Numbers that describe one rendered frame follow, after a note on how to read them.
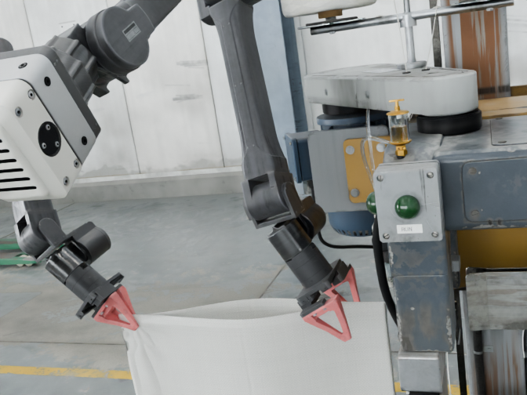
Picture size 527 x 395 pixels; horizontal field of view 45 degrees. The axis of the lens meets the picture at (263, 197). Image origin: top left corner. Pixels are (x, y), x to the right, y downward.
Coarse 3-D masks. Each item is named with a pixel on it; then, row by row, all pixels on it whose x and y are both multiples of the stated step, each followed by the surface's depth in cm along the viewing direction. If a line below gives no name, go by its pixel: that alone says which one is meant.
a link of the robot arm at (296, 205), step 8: (288, 184) 101; (288, 192) 101; (296, 192) 103; (288, 200) 100; (296, 200) 102; (304, 200) 109; (312, 200) 111; (296, 208) 101; (304, 208) 108; (312, 208) 109; (320, 208) 111; (248, 216) 105; (272, 216) 105; (280, 216) 103; (288, 216) 101; (296, 216) 101; (304, 216) 107; (312, 216) 108; (320, 216) 110; (256, 224) 104; (264, 224) 104; (272, 224) 103; (312, 224) 107; (320, 224) 109; (312, 232) 107
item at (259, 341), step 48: (144, 336) 118; (192, 336) 113; (240, 336) 109; (288, 336) 109; (384, 336) 108; (144, 384) 121; (192, 384) 116; (240, 384) 112; (288, 384) 111; (336, 384) 112; (384, 384) 111
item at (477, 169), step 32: (416, 128) 95; (480, 128) 90; (512, 128) 86; (384, 160) 83; (416, 160) 81; (448, 160) 78; (480, 160) 77; (512, 160) 75; (448, 192) 79; (480, 192) 78; (512, 192) 76; (448, 224) 80; (480, 224) 79; (512, 224) 78; (416, 256) 82; (448, 256) 82; (416, 288) 83; (448, 288) 82; (416, 320) 84; (448, 320) 83
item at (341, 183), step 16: (352, 128) 120; (384, 128) 118; (320, 144) 122; (336, 144) 121; (352, 144) 119; (384, 144) 118; (320, 160) 123; (336, 160) 122; (352, 160) 120; (368, 160) 119; (320, 176) 124; (336, 176) 123; (352, 176) 121; (368, 176) 120; (320, 192) 125; (336, 192) 124; (352, 192) 122; (368, 192) 121; (336, 208) 125; (352, 208) 124
